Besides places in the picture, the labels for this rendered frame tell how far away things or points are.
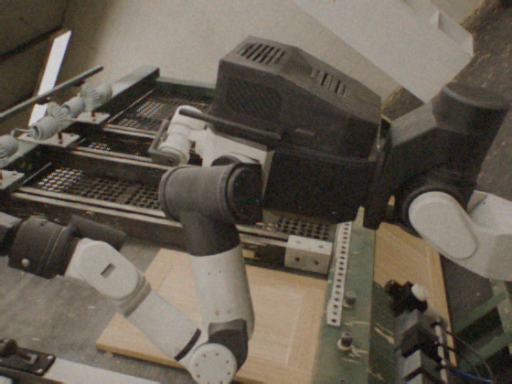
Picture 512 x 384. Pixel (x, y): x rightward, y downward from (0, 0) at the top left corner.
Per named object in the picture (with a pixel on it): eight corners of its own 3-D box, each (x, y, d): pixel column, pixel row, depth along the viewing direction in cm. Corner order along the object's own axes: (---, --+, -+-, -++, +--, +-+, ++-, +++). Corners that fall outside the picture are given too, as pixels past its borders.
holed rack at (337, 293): (339, 327, 116) (339, 325, 116) (326, 325, 116) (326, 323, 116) (367, 103, 256) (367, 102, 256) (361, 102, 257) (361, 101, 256)
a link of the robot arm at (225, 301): (264, 342, 93) (243, 230, 89) (262, 383, 81) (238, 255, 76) (205, 350, 94) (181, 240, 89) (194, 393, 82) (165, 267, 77)
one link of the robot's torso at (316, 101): (401, 62, 101) (235, 22, 105) (405, 121, 72) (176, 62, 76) (359, 186, 116) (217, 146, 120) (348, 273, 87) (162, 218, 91)
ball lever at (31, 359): (37, 372, 103) (5, 357, 91) (21, 368, 103) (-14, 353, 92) (46, 354, 105) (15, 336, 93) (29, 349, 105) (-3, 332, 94)
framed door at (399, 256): (452, 368, 172) (456, 366, 171) (324, 279, 167) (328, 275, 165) (432, 229, 249) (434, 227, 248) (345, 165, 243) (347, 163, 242)
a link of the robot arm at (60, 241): (33, 278, 86) (98, 298, 89) (33, 271, 76) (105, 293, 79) (60, 218, 90) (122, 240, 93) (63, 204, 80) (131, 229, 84)
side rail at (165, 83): (354, 127, 255) (357, 107, 250) (155, 99, 274) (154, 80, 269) (355, 122, 262) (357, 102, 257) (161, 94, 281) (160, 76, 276)
